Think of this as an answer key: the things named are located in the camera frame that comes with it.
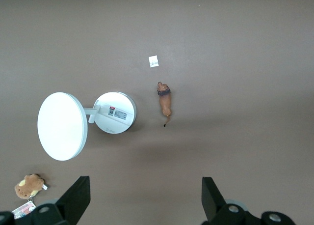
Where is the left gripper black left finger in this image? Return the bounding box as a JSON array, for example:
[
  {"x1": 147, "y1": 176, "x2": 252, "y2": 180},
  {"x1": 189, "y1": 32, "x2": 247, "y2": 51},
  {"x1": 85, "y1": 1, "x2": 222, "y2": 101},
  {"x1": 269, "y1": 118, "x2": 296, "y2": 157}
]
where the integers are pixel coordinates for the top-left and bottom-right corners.
[{"x1": 0, "y1": 175, "x2": 91, "y2": 225}]

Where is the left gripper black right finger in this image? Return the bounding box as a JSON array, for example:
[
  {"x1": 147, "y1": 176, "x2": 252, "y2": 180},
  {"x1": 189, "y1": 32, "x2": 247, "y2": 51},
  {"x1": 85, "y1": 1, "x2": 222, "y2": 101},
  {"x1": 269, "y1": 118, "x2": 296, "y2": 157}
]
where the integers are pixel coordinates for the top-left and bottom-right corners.
[{"x1": 201, "y1": 176, "x2": 295, "y2": 225}]

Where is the white round desk lamp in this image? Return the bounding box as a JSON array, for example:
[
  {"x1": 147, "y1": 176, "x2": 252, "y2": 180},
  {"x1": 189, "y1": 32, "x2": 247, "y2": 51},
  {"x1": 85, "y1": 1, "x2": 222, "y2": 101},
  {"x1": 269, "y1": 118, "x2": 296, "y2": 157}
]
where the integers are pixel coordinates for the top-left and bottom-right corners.
[{"x1": 37, "y1": 91, "x2": 137, "y2": 162}]

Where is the small clear tape piece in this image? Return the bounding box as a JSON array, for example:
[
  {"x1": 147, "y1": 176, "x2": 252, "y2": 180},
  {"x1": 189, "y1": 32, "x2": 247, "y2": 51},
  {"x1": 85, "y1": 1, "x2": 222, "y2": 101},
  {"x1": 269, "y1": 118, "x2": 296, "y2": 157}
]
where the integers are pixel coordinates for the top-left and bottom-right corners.
[{"x1": 148, "y1": 55, "x2": 159, "y2": 68}]

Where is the brown table cover sheet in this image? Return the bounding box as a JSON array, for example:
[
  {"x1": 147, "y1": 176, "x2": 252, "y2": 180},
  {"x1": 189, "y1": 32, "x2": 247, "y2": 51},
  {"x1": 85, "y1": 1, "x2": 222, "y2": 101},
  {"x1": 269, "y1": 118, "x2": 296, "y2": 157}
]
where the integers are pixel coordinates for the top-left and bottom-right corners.
[{"x1": 0, "y1": 0, "x2": 314, "y2": 225}]

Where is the brown plush keychain with card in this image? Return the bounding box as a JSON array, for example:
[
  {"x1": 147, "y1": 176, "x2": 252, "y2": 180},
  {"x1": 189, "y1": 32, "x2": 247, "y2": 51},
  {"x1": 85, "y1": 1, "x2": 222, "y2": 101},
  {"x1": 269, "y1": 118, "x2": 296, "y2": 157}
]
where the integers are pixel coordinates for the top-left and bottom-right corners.
[{"x1": 10, "y1": 173, "x2": 49, "y2": 220}]

